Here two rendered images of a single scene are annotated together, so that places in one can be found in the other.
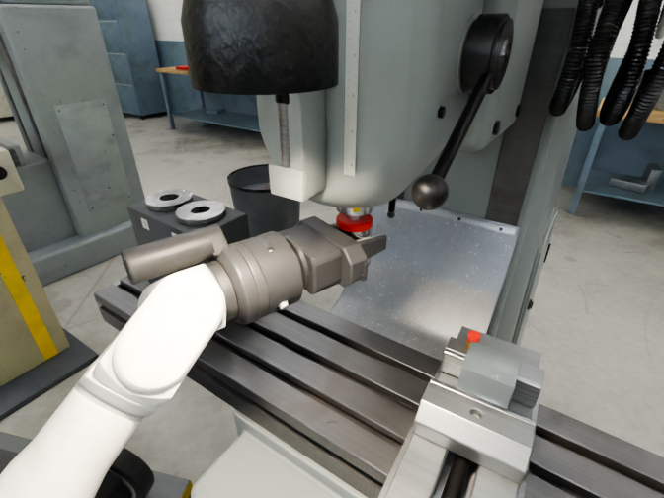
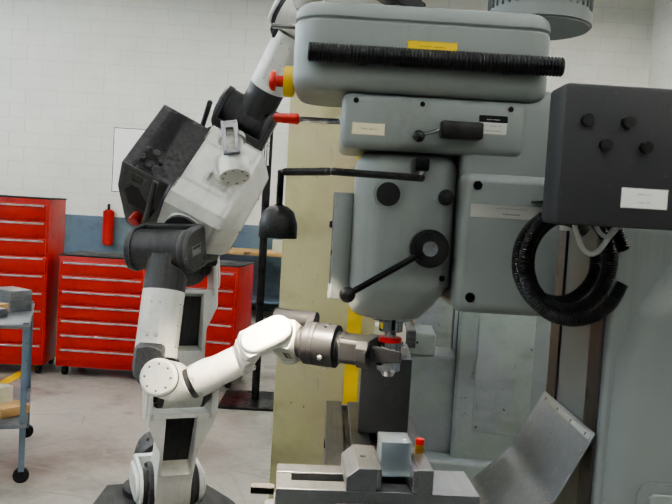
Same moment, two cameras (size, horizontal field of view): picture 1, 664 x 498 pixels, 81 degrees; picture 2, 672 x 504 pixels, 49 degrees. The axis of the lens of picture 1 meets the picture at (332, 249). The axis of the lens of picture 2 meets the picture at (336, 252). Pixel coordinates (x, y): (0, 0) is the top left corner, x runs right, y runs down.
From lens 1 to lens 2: 1.28 m
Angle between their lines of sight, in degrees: 59
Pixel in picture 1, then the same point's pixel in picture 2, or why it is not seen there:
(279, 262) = (323, 332)
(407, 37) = (363, 234)
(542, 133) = (604, 336)
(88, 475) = (216, 371)
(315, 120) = (341, 264)
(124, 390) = (239, 345)
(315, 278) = (339, 350)
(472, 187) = (581, 387)
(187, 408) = not seen: outside the picture
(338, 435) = not seen: hidden behind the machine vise
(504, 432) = (360, 462)
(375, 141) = (353, 275)
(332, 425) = not seen: hidden behind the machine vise
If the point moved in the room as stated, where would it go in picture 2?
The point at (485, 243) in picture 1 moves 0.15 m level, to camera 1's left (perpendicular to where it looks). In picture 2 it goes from (572, 446) to (512, 424)
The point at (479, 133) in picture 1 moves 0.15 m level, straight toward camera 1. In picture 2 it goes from (454, 297) to (376, 295)
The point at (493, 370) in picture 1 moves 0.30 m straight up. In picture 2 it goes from (388, 437) to (399, 266)
